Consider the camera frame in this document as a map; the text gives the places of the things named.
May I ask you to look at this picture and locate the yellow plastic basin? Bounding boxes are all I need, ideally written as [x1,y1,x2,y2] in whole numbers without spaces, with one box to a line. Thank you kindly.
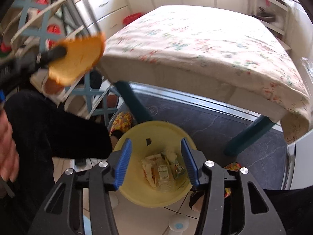
[112,120,198,208]

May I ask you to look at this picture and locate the person's leg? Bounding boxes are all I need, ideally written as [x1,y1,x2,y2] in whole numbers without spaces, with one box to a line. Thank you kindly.
[0,90,113,235]
[264,187,313,235]

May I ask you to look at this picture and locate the white kitchen base cabinets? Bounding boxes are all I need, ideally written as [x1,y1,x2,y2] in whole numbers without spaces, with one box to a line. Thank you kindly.
[73,0,252,32]

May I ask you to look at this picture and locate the dark wok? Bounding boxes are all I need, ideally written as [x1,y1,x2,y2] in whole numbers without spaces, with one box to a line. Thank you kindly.
[258,7,277,22]

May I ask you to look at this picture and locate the colourful patterned slipper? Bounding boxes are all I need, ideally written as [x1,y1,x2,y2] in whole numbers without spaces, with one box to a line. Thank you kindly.
[189,163,239,211]
[109,111,134,137]

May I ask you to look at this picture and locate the floral-cloth covered table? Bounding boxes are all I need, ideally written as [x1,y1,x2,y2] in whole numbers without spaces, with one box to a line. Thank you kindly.
[98,5,311,145]

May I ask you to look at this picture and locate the white plastic bag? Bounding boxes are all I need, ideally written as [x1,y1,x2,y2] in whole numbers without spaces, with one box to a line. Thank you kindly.
[142,153,176,192]

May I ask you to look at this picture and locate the table with teal legs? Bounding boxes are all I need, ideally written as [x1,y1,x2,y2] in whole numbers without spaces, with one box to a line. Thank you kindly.
[115,80,277,156]

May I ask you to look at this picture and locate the white round lid blue centre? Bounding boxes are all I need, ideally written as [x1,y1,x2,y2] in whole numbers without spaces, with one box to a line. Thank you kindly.
[169,214,189,232]

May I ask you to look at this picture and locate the white trolley cart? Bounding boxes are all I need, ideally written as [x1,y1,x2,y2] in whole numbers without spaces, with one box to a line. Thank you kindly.
[249,0,292,40]

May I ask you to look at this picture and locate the white blue shoe rack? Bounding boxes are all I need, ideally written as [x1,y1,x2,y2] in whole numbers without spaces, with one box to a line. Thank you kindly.
[0,0,123,120]

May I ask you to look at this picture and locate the person's left hand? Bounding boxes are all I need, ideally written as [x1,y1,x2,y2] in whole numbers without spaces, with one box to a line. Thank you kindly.
[0,113,20,184]

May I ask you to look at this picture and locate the person's left leg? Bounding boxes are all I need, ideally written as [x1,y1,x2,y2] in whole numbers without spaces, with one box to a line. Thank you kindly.
[0,90,113,235]

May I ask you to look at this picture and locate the white drawer cabinet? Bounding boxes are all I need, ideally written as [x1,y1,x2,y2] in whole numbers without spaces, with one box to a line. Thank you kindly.
[286,0,313,61]

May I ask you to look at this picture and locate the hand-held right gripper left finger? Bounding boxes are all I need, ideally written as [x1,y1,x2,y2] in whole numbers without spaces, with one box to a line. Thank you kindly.
[28,138,132,235]

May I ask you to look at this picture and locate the person's right leg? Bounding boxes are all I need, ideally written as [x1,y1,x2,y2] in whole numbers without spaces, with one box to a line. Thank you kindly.
[264,187,313,235]

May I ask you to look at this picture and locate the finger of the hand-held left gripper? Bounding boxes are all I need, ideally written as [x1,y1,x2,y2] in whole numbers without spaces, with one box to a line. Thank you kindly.
[34,46,67,65]

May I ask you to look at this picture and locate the orange peel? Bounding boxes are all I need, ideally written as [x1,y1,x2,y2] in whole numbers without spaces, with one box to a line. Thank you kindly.
[48,33,107,87]

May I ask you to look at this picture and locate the grey metal poles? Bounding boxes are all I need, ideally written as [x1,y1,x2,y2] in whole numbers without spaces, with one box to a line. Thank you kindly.
[49,0,105,38]

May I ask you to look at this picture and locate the bin with red bag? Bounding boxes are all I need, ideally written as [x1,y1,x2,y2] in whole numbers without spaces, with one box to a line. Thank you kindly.
[123,12,142,26]

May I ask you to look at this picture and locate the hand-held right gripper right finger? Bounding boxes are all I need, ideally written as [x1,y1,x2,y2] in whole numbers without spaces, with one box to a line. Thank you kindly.
[181,137,286,235]

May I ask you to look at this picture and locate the clear bag on drawer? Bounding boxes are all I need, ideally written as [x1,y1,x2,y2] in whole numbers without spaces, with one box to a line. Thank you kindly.
[300,57,313,79]

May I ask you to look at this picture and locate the dark floor mat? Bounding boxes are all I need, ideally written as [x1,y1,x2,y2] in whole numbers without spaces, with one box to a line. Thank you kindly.
[120,82,291,191]

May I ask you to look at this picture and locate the white refrigerator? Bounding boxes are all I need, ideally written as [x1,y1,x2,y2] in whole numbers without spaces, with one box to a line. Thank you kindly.
[279,125,313,191]

